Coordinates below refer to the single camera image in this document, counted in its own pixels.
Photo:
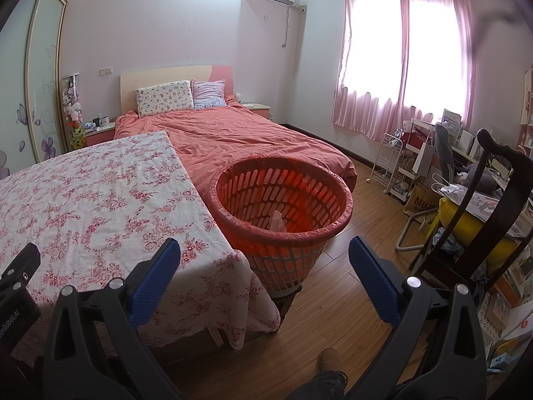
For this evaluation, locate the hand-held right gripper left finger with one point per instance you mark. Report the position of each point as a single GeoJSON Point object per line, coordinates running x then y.
{"type": "Point", "coordinates": [154, 283]}

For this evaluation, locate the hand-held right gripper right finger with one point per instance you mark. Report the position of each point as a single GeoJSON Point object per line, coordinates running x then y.
{"type": "Point", "coordinates": [372, 281]}

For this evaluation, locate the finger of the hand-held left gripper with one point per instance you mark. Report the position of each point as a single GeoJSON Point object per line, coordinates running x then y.
{"type": "Point", "coordinates": [25, 264]}

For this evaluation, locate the orange plastic laundry basket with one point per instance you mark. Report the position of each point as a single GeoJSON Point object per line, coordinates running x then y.
{"type": "Point", "coordinates": [250, 191]}

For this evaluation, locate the dark stool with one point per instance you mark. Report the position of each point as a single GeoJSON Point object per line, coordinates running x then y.
{"type": "Point", "coordinates": [285, 302]}

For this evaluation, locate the person's brown shoe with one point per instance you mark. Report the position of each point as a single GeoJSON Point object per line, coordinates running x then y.
{"type": "Point", "coordinates": [329, 360]}

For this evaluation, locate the brown cardboard box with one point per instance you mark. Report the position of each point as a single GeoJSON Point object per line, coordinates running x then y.
{"type": "Point", "coordinates": [422, 200]}

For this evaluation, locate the pink floral tablecloth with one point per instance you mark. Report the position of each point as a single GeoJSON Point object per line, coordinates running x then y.
{"type": "Point", "coordinates": [104, 200]}

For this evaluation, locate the person's leg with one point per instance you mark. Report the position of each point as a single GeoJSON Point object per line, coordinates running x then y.
{"type": "Point", "coordinates": [320, 387]}

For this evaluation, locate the white perforated bin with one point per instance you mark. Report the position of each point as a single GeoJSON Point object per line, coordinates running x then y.
{"type": "Point", "coordinates": [493, 312]}

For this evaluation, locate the newspaper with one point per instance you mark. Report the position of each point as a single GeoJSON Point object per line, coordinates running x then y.
{"type": "Point", "coordinates": [485, 208]}

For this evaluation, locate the green yellow plush toy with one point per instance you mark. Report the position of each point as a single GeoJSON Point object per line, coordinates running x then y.
{"type": "Point", "coordinates": [78, 138]}

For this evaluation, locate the white shelf unit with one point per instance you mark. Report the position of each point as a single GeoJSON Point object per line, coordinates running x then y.
{"type": "Point", "coordinates": [416, 150]}

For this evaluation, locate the pink nightstand with mugs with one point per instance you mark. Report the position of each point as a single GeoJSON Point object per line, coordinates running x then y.
{"type": "Point", "coordinates": [100, 135]}

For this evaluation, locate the dark wooden chair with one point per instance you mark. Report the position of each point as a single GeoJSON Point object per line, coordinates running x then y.
{"type": "Point", "coordinates": [499, 200]}

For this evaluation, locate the grey office chair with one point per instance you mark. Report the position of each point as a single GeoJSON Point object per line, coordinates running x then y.
{"type": "Point", "coordinates": [443, 143]}

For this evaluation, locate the white plush toy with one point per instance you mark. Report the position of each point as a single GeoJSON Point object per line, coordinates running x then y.
{"type": "Point", "coordinates": [71, 106]}

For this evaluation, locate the wardrobe with purple flower doors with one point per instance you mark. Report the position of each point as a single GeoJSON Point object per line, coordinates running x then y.
{"type": "Point", "coordinates": [41, 91]}

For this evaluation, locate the pink curtain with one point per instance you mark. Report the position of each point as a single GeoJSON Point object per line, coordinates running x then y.
{"type": "Point", "coordinates": [466, 71]}
{"type": "Point", "coordinates": [349, 108]}

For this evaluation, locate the bed with pink duvet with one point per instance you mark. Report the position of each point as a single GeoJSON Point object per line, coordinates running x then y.
{"type": "Point", "coordinates": [250, 133]}

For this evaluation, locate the floral pillow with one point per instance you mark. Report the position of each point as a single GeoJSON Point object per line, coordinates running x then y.
{"type": "Point", "coordinates": [164, 98]}

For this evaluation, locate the pink striped pillow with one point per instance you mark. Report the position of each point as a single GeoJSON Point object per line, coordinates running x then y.
{"type": "Point", "coordinates": [208, 91]}

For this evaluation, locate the cream pink headboard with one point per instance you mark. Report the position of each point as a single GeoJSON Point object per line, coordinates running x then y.
{"type": "Point", "coordinates": [166, 75]}

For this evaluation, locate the white tube frame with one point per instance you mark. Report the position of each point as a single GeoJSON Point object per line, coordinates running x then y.
{"type": "Point", "coordinates": [406, 233]}

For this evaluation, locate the wall outlet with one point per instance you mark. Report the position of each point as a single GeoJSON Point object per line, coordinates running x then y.
{"type": "Point", "coordinates": [106, 71]}

